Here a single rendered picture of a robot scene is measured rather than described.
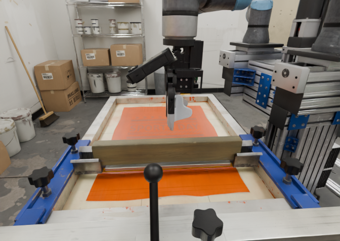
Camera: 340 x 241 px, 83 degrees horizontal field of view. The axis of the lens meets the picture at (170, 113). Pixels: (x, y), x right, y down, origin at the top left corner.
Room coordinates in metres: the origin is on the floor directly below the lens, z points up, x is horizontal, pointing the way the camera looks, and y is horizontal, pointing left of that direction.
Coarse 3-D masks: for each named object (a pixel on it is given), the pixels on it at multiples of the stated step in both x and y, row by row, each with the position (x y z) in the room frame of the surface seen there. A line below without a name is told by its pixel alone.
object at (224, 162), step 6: (180, 162) 0.44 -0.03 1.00; (186, 162) 0.44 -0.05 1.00; (192, 162) 0.44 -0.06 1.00; (198, 162) 0.44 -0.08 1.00; (204, 162) 0.44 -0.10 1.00; (210, 162) 0.44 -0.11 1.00; (216, 162) 0.44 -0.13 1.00; (222, 162) 0.44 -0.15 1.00; (228, 162) 0.44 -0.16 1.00; (108, 168) 0.41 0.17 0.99; (114, 168) 0.42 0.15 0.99; (120, 168) 0.42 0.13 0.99; (126, 168) 0.42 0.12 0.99; (132, 168) 0.42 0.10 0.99; (138, 168) 0.42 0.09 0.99; (144, 168) 0.42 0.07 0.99; (162, 168) 0.42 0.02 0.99; (168, 168) 0.43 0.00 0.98
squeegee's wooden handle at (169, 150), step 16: (96, 144) 0.43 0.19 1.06; (112, 144) 0.43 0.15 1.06; (128, 144) 0.43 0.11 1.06; (144, 144) 0.43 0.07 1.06; (160, 144) 0.44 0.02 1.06; (176, 144) 0.44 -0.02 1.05; (192, 144) 0.44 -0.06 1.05; (208, 144) 0.45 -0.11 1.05; (224, 144) 0.45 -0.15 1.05; (240, 144) 0.45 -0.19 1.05; (112, 160) 0.43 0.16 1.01; (128, 160) 0.43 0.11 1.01; (144, 160) 0.43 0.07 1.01; (160, 160) 0.44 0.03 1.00; (176, 160) 0.44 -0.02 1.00; (192, 160) 0.44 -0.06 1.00; (208, 160) 0.45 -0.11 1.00
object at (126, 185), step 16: (128, 112) 0.88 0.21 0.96; (144, 112) 0.88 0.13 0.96; (160, 112) 0.88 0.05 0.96; (128, 128) 0.71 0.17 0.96; (112, 176) 0.43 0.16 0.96; (128, 176) 0.43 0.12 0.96; (96, 192) 0.37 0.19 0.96; (112, 192) 0.37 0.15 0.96; (128, 192) 0.37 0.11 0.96; (144, 192) 0.37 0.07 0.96; (160, 192) 0.37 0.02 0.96
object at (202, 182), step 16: (192, 112) 0.88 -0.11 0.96; (208, 128) 0.71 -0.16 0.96; (176, 176) 0.43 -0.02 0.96; (192, 176) 0.43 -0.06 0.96; (208, 176) 0.43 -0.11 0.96; (224, 176) 0.43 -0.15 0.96; (176, 192) 0.37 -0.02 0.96; (192, 192) 0.37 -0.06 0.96; (208, 192) 0.37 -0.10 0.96; (224, 192) 0.37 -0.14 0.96
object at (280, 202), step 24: (120, 96) 1.03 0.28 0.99; (144, 96) 1.03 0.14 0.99; (192, 96) 1.03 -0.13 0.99; (96, 120) 0.72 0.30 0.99; (48, 216) 0.27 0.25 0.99; (72, 216) 0.27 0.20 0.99; (96, 216) 0.27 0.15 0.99; (120, 216) 0.27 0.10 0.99; (144, 216) 0.27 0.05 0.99; (168, 216) 0.27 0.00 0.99
